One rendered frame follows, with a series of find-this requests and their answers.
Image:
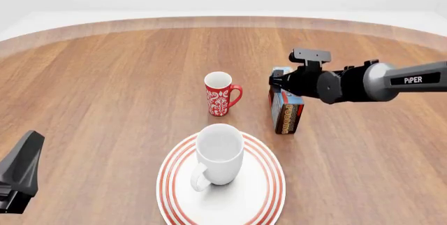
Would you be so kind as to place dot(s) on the small flat plate on stalk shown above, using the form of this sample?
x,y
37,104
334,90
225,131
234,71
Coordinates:
x,y
311,55

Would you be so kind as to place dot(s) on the silver-grey and black right arm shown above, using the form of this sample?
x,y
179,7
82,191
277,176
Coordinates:
x,y
380,81

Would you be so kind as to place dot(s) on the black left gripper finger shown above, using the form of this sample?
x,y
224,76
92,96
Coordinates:
x,y
25,162

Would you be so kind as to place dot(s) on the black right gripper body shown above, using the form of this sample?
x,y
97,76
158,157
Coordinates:
x,y
279,80

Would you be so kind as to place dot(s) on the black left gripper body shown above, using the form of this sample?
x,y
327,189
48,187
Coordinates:
x,y
10,202

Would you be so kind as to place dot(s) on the chocolate pudding box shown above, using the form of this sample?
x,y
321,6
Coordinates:
x,y
288,116

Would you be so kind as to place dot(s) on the white mug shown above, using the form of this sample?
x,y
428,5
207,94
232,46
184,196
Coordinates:
x,y
220,157

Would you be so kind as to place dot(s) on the red patterned mug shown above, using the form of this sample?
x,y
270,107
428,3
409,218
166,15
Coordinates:
x,y
219,99

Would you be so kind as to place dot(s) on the white plate with red rings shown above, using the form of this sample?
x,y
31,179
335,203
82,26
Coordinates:
x,y
241,198

